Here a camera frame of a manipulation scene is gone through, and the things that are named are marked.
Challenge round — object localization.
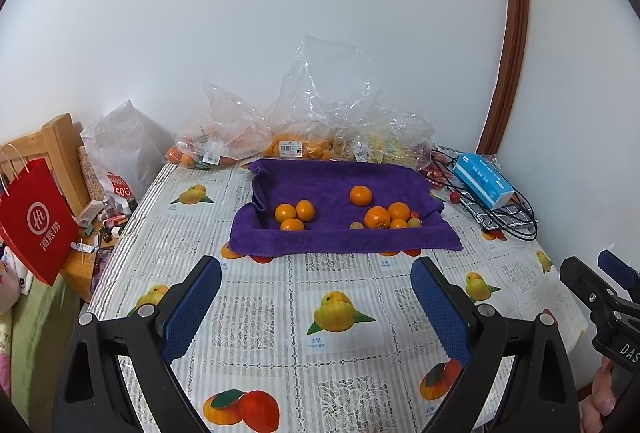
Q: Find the wooden chair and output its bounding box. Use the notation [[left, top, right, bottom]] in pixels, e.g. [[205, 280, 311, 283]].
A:
[[0, 113, 93, 214]]

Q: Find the red and white packet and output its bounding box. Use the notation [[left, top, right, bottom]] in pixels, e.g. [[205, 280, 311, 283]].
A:
[[102, 172, 135, 204]]

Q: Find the wooden nightstand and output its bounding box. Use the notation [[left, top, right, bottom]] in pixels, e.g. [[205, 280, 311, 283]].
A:
[[60, 213, 131, 304]]

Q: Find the white plastic bag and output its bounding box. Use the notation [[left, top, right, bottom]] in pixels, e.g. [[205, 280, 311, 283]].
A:
[[80, 99, 176, 204]]

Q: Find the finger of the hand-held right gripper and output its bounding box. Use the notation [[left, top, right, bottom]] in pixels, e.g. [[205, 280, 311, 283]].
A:
[[598, 250, 640, 288], [559, 257, 617, 309]]

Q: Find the fruit printed tablecloth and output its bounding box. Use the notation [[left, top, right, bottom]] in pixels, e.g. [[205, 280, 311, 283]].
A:
[[80, 160, 591, 433]]

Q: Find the blue tissue box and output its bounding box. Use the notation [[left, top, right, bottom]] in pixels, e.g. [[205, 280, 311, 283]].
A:
[[452, 153, 516, 210]]

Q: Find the red paper shopping bag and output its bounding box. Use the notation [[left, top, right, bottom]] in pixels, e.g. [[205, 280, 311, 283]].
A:
[[0, 144, 81, 286]]

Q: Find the person's right hand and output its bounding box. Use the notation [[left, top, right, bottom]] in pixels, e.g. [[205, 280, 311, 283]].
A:
[[582, 357, 640, 433]]

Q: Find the patterned paper gift bag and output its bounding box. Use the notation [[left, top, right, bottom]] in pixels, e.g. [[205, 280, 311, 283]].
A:
[[76, 145, 108, 204]]

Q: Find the clear bag of yellow fruit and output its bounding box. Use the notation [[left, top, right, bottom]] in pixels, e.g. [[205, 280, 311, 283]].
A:
[[332, 110, 436, 164]]

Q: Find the clear bag of cherry tomatoes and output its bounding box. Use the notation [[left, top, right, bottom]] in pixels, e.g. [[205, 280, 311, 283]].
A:
[[419, 148, 461, 188]]

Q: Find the green bedsheet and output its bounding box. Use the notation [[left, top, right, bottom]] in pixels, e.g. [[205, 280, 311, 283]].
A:
[[12, 273, 83, 414]]

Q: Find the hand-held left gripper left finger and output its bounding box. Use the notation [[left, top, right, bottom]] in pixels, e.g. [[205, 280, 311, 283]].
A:
[[50, 254, 223, 433]]

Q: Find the clear bag of small oranges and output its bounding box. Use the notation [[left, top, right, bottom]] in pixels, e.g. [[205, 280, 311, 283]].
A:
[[260, 34, 386, 161]]

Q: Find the clear bag of leafy tangerines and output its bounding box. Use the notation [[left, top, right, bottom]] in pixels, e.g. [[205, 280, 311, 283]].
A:
[[165, 80, 266, 171]]

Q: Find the grey checkered pouch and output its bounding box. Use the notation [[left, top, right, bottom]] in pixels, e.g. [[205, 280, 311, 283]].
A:
[[462, 200, 536, 234]]

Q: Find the pink printed blanket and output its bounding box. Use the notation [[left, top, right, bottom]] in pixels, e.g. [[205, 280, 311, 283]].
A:
[[0, 313, 16, 399]]

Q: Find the black wire rack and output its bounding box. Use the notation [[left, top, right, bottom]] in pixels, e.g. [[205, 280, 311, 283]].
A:
[[430, 144, 540, 241]]

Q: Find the brown wooden door frame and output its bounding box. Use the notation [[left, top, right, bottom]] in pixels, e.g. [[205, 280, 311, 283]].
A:
[[475, 0, 531, 156]]

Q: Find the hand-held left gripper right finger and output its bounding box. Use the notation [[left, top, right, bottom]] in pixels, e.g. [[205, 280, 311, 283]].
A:
[[410, 255, 581, 433]]

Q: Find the purple towel covered tray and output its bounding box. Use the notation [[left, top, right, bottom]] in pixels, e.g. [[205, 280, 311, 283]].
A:
[[227, 158, 463, 259]]

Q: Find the pink plush toy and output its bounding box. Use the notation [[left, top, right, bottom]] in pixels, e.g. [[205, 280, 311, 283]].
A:
[[0, 243, 36, 314]]

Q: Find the pile of small cosmetic bottles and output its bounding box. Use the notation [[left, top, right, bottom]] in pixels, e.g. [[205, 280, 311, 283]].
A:
[[75, 195, 141, 259]]

